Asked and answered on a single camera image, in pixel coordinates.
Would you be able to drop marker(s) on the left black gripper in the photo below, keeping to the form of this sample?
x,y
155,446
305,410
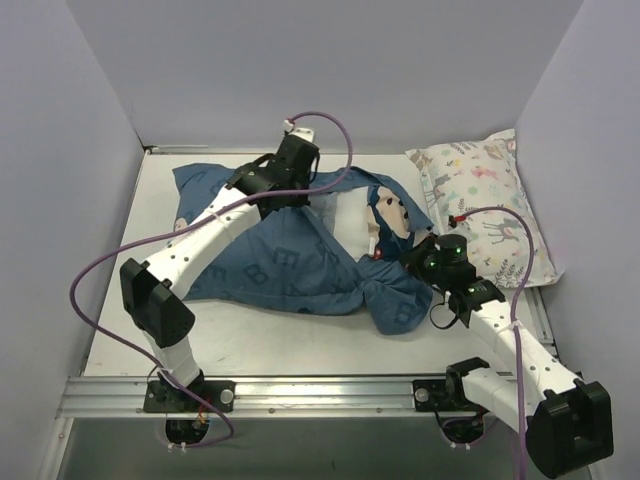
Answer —
x,y
304,181

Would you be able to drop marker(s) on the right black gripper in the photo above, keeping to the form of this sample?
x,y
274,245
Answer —
x,y
417,255

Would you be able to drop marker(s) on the white pillow insert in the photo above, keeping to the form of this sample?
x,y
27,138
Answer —
x,y
346,216

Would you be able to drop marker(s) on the blue cartoon print pillowcase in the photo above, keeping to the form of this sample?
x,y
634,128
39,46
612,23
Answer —
x,y
290,262

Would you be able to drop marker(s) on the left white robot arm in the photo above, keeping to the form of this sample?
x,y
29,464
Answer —
x,y
153,291

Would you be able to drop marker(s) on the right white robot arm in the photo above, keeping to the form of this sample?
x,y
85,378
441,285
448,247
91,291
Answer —
x,y
563,423

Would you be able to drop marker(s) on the floral deer print pillow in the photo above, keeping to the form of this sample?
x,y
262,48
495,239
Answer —
x,y
473,188

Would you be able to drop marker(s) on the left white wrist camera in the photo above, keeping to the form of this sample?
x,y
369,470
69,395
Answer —
x,y
290,128

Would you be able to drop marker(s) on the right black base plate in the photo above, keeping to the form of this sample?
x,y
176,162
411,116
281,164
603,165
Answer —
x,y
431,395

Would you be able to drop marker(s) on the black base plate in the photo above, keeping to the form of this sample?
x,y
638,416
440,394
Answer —
x,y
431,395
200,395

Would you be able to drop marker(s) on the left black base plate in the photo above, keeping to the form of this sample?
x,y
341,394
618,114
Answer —
x,y
200,395

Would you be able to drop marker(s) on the aluminium mounting rail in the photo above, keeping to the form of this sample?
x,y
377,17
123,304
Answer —
x,y
256,397

